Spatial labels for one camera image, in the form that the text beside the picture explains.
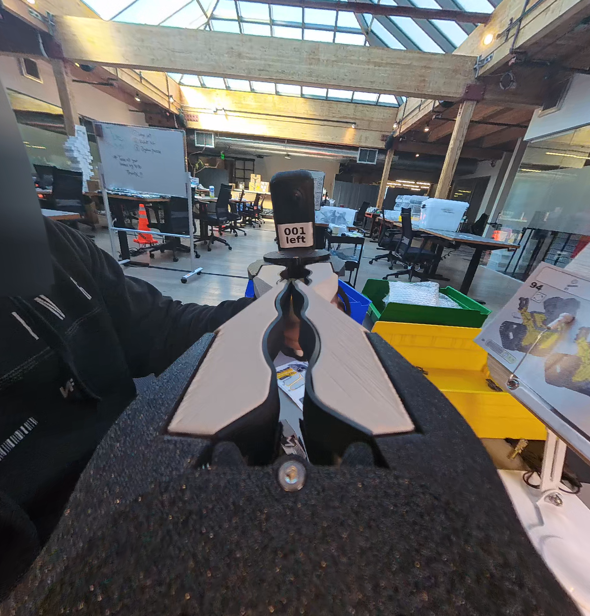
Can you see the rolling whiteboard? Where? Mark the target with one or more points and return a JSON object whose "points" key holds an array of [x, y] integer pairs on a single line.
{"points": [[141, 159]]}

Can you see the robot model instruction booklet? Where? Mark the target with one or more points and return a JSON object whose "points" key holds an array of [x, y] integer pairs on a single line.
{"points": [[554, 346]]}

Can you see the grey robot model head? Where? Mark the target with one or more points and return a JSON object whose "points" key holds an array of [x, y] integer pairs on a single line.
{"points": [[291, 440]]}

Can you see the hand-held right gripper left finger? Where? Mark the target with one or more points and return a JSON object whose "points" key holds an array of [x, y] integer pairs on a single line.
{"points": [[218, 385]]}

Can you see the white sticker sheet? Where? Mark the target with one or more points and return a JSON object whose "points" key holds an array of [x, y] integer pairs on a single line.
{"points": [[291, 380]]}

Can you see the green storage bin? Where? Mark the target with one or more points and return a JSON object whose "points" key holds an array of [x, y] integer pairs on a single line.
{"points": [[420, 315]]}

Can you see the stack of white boxes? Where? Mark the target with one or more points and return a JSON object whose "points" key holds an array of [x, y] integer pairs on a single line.
{"points": [[78, 154]]}

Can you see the scattered small brick pieces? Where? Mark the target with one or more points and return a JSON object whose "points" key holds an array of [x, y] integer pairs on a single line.
{"points": [[518, 448]]}

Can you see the orange traffic cone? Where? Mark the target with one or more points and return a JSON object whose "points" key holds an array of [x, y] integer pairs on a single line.
{"points": [[143, 226]]}

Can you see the clear bubble wrap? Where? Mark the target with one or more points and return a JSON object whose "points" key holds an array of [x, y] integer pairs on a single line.
{"points": [[410, 293]]}

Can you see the person in black hoodie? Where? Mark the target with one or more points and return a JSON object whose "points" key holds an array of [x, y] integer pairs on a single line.
{"points": [[49, 361]]}

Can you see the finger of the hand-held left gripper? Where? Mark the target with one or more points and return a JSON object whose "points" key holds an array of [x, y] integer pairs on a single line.
{"points": [[326, 286], [266, 284]]}

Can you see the wooden background desk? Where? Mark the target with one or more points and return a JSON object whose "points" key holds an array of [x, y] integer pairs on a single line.
{"points": [[468, 238]]}

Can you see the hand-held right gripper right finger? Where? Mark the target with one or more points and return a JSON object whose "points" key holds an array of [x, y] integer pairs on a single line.
{"points": [[362, 385]]}

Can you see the white book stand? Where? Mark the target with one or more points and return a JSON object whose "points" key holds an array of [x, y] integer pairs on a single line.
{"points": [[554, 481]]}

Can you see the black utility cart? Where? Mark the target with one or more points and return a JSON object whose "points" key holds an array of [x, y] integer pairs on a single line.
{"points": [[345, 250]]}

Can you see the black background office chair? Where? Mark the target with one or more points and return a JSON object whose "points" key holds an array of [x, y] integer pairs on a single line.
{"points": [[172, 226], [410, 245], [218, 211]]}

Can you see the ceiling spotlight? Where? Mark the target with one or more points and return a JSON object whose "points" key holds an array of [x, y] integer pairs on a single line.
{"points": [[488, 38]]}

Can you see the white plastic container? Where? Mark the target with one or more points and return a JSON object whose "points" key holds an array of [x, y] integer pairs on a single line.
{"points": [[444, 214]]}

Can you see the yellow plastic storage bin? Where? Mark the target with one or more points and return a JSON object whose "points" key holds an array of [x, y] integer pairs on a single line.
{"points": [[468, 399]]}

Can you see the blue storage bin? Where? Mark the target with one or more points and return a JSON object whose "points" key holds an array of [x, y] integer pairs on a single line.
{"points": [[355, 303]]}

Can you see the white air vent grille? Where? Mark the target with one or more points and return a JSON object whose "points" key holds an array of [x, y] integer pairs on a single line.
{"points": [[204, 139], [367, 155]]}

